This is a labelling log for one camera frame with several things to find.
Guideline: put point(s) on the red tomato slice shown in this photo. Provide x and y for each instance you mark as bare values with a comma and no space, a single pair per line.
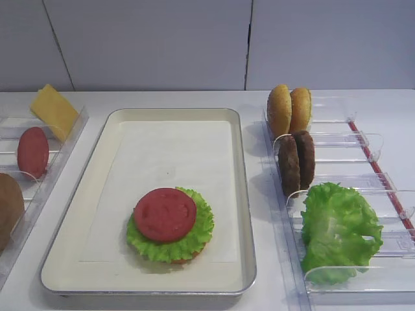
33,152
165,215

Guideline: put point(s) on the left brown meat patty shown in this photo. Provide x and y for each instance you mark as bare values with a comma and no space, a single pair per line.
288,162

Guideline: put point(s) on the brown meat patty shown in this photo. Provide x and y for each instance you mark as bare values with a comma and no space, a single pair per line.
305,150
288,162

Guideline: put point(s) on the green lettuce leaf on tray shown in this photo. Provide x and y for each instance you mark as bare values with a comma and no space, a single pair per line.
202,230

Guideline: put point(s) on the bun bottom under lettuce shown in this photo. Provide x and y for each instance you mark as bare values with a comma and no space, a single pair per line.
171,253

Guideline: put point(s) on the right brown meat patty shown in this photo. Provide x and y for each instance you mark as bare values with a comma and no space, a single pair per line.
305,150

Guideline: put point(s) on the green lettuce leaf in rack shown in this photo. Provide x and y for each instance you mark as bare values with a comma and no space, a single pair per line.
341,233

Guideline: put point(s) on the yellow cheese slice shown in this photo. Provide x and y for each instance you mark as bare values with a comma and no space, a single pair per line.
55,111

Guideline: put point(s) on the white paper tray liner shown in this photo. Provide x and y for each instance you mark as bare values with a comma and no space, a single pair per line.
149,155

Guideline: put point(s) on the cream metal tray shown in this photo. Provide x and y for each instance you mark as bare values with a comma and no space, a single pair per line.
64,272

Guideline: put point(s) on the left golden bun half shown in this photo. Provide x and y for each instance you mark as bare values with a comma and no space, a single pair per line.
279,110

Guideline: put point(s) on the golden bun half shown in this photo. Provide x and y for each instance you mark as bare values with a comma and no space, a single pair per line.
279,110
301,109

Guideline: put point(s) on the right golden bun half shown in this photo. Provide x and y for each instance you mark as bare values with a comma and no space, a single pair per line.
301,109

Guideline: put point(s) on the clear acrylic right rack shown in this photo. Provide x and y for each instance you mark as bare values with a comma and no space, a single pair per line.
389,278

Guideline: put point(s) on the clear acrylic rack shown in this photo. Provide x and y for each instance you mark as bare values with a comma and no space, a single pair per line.
35,191
389,278

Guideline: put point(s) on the clear acrylic left rack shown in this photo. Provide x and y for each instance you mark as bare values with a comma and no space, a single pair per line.
35,191

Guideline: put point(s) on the brown bun half left rack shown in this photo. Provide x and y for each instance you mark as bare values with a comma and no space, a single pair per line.
12,207

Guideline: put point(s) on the red rail strip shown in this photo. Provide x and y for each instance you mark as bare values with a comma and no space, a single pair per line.
386,184

